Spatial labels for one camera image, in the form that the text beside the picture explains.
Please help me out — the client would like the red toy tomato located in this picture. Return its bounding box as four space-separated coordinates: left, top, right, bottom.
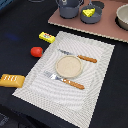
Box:
30 47 43 57

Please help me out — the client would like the yellow toy butter box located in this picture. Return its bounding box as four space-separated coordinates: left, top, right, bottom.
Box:
39 32 55 43

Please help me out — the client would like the grey toy pot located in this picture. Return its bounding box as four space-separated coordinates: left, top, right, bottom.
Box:
55 0 84 19

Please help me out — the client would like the yellow toy cheese wedge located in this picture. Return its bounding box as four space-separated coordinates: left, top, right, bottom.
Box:
82 8 95 17

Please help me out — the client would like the orange toy bread loaf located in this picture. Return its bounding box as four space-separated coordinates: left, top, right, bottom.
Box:
0 74 25 88

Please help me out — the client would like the round beige toy plate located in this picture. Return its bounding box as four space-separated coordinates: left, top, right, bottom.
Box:
55 55 83 78

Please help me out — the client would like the beige woven placemat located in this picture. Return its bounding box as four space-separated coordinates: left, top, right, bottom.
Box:
13 31 114 128

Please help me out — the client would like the grey toy saucepan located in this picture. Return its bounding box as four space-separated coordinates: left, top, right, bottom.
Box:
80 2 102 24

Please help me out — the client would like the beige bowl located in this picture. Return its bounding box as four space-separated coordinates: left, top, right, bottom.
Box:
116 4 128 30

